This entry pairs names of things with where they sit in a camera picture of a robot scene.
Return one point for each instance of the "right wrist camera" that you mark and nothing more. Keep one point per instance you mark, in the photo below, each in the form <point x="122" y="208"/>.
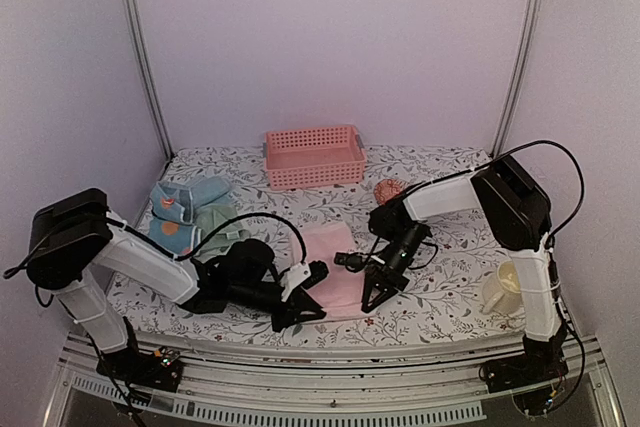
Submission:
<point x="353" y="262"/>

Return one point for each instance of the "pink towel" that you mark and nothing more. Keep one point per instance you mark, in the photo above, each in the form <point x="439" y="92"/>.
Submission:
<point x="340" y="292"/>

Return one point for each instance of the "left aluminium corner post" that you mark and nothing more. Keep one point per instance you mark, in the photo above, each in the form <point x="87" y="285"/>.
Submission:
<point x="132" y="15"/>

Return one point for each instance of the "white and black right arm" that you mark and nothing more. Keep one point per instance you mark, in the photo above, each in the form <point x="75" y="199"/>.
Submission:
<point x="518" y="213"/>

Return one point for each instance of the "cream ceramic mug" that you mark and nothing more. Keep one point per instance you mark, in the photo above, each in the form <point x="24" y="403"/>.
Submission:
<point x="501" y="292"/>

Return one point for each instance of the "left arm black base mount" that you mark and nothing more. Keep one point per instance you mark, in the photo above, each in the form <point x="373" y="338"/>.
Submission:
<point x="160" y="370"/>

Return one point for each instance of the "pink perforated plastic basket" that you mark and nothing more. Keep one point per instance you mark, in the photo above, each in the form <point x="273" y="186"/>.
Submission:
<point x="313" y="157"/>

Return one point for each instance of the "right aluminium corner post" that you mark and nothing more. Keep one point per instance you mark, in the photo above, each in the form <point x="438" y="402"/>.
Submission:
<point x="530" y="19"/>

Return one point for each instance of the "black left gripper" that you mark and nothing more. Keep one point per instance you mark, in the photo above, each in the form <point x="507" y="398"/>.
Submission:
<point x="294" y="312"/>

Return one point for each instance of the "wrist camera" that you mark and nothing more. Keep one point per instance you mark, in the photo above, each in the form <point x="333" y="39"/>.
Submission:
<point x="304" y="275"/>
<point x="353" y="262"/>

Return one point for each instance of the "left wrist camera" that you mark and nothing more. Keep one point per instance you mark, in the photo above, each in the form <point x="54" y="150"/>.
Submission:
<point x="304" y="275"/>

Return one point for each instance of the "aluminium front rail frame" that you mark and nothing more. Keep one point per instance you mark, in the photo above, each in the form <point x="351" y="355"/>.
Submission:
<point x="231" y="384"/>

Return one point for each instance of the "blue patterned towel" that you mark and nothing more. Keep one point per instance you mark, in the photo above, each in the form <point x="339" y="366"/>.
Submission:
<point x="174" y="206"/>

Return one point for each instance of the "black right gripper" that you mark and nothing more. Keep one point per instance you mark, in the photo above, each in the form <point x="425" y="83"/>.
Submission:
<point x="399" y="281"/>

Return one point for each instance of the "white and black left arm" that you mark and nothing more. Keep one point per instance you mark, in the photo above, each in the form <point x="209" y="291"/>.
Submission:
<point x="74" y="236"/>

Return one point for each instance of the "red patterned bowl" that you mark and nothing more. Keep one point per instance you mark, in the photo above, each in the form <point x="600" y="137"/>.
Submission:
<point x="387" y="189"/>

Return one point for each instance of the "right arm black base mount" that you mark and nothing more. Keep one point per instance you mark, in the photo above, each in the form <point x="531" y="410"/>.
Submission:
<point x="540" y="362"/>

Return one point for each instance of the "aluminium corner post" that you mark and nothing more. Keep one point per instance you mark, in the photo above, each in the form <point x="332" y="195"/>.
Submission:
<point x="530" y="19"/>
<point x="132" y="15"/>

